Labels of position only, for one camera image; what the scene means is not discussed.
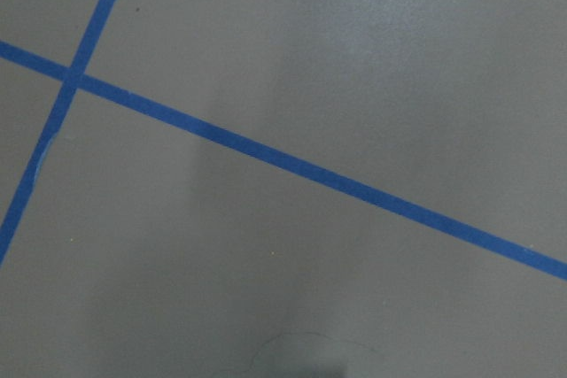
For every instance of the blue tape line lengthwise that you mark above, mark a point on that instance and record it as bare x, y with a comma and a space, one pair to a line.
259, 151

